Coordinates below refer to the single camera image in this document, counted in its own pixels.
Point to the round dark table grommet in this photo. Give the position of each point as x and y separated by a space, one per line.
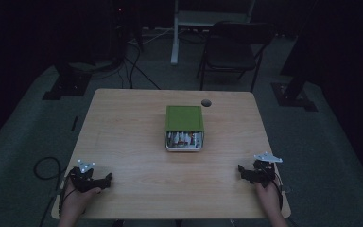
206 102

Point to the black stand base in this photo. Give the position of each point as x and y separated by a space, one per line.
67 83
293 97

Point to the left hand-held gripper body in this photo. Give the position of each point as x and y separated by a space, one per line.
82 181

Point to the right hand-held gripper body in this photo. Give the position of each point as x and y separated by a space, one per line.
263 173

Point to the person's right hand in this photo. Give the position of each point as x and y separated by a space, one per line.
267 197

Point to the small black floor strip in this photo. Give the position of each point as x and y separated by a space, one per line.
74 123

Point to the white desk frame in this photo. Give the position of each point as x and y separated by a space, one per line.
182 19

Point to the grey tape piece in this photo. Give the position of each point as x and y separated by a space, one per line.
286 189

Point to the pile of small packets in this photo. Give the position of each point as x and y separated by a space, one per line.
184 139

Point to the person's left hand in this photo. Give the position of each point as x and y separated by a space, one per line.
77 201

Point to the black folding chair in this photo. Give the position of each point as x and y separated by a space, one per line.
230 53

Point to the dark equipment tower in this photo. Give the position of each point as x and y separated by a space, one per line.
119 28

